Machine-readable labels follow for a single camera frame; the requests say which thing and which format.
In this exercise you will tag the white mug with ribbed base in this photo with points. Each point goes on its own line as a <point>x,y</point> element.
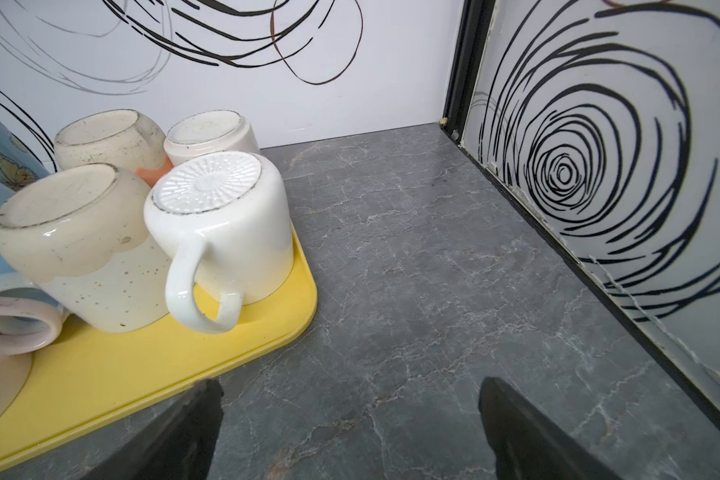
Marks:
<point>223,219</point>

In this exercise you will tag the yellow plastic tray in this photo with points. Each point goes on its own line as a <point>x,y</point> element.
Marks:
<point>88,379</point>

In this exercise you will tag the cream speckled mug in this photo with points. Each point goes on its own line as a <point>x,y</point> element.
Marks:
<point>80,236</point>

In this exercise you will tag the pink mug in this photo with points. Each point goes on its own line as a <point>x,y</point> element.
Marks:
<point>29,321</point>

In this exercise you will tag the cream and orange mug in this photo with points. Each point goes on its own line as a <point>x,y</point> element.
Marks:
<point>125,138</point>

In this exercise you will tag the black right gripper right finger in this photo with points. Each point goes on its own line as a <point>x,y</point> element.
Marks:
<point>526,443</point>

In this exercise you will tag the small cream mug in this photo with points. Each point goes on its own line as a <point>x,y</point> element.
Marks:
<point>209,132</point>

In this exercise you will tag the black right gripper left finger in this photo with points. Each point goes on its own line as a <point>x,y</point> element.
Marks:
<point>178,444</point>

